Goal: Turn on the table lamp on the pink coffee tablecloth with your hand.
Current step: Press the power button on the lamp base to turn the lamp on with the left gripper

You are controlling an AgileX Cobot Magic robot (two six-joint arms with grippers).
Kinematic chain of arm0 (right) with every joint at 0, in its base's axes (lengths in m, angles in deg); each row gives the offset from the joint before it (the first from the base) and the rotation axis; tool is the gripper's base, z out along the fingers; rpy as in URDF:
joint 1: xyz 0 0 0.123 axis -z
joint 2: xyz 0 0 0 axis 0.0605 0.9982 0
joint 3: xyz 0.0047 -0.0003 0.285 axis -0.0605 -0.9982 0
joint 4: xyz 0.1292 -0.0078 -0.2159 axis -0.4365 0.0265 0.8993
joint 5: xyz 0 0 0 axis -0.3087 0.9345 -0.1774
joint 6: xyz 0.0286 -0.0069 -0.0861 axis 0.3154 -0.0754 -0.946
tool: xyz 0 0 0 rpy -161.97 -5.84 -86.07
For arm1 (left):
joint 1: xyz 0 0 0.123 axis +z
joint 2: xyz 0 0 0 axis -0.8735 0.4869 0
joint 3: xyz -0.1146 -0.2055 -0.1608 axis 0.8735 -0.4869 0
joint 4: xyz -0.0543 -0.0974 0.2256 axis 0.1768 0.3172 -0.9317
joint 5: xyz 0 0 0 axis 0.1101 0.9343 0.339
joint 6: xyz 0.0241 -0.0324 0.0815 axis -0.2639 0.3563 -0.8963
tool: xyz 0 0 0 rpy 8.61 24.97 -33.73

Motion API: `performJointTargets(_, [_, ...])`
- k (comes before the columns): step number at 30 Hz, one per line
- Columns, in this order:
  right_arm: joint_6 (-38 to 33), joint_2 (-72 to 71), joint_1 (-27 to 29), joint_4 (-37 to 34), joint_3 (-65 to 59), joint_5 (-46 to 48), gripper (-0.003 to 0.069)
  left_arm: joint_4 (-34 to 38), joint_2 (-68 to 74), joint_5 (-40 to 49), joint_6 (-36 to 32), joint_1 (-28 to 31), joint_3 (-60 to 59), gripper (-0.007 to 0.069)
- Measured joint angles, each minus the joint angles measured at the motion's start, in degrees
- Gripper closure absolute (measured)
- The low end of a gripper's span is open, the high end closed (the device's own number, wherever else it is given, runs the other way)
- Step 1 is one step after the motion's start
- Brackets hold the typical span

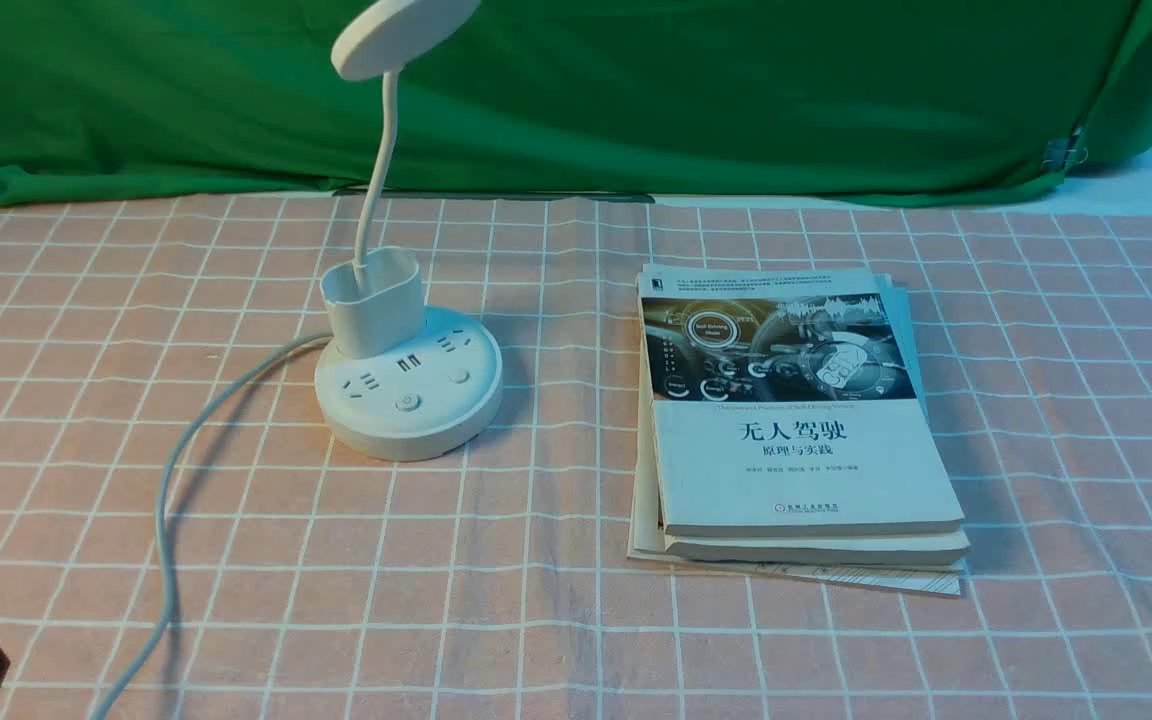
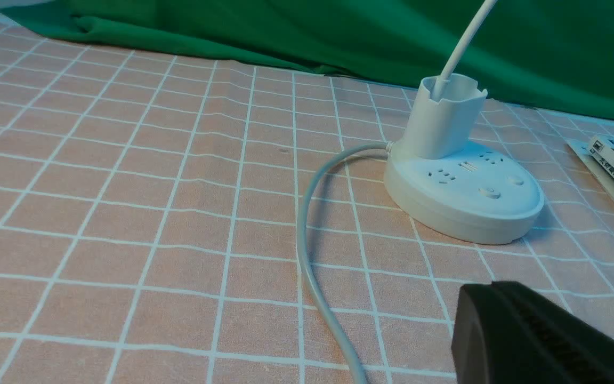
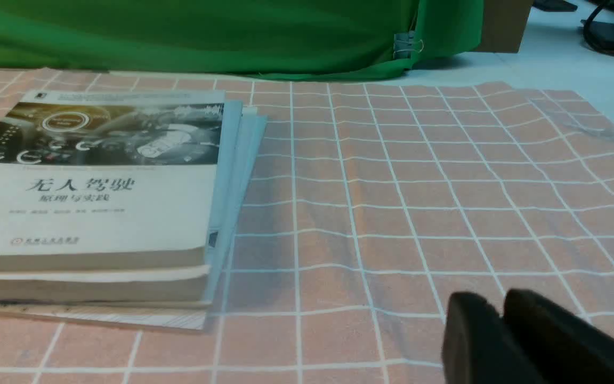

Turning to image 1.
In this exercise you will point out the pink checkered tablecloth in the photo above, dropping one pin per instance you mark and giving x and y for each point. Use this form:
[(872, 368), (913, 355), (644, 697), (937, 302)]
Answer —
[(494, 581)]

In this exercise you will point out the metal binder clip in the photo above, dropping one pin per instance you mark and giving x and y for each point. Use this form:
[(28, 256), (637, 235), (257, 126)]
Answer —
[(1065, 153)]

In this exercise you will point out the top book with car cover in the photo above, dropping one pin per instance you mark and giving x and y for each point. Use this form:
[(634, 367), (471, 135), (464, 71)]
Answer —
[(796, 440)]

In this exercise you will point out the white desk lamp with sockets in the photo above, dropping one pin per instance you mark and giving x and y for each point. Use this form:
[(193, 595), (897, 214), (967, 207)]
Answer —
[(400, 380)]

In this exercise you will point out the green backdrop cloth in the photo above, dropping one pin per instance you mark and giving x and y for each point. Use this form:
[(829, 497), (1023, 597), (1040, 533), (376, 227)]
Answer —
[(913, 104)]

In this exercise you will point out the bottom paper booklet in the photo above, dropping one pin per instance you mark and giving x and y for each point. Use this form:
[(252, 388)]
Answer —
[(876, 577)]

